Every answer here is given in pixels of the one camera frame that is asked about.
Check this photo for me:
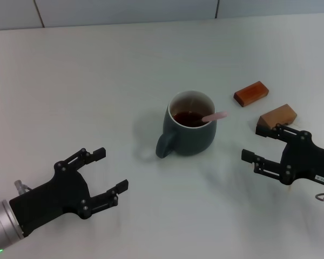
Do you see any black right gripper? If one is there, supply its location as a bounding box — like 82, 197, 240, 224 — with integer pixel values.
241, 123, 324, 187

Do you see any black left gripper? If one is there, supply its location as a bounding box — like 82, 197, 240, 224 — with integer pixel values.
9, 147, 130, 238

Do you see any pink handled metal spoon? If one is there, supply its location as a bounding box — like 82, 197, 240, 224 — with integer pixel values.
188, 110, 229, 126

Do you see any grey ceramic cup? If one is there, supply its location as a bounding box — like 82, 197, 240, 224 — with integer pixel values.
155, 89, 218, 160

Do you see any light brown wooden block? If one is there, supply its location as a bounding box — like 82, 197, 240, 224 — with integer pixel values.
258, 103, 298, 130

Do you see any reddish brown wooden block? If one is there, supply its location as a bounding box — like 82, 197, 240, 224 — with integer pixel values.
233, 80, 270, 108

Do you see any dark brown tea liquid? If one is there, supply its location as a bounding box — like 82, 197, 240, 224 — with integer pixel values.
172, 111, 206, 128

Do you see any silver left gripper cable plug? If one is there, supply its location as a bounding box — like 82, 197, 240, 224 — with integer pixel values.
13, 179, 33, 195

